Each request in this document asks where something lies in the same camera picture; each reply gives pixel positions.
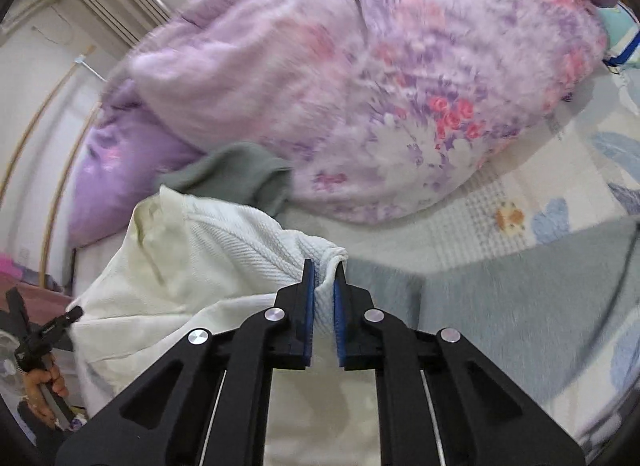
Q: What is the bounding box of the white standing fan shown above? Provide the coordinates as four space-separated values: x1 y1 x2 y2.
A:
0 330 26 397

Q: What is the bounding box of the grey zip hoodie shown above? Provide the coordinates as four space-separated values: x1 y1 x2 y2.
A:
154 141 640 407

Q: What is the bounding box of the teal blue-striped pillow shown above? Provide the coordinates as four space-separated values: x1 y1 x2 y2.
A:
598 2 640 69

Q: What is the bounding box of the purple floral quilt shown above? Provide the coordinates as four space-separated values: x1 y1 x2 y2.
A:
70 0 619 247

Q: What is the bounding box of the white bar support pole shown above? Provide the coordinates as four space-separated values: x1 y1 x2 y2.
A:
74 55 106 82

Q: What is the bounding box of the person's left hand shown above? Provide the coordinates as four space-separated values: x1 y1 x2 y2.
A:
22 352 71 429

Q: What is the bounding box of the upper wooden ballet bar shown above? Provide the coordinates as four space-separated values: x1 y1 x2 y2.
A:
0 44 96 201

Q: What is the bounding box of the pink and grey towel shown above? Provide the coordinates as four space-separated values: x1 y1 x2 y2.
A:
0 253 72 324

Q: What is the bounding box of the white snap-button jacket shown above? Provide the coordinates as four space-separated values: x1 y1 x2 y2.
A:
72 189 380 465

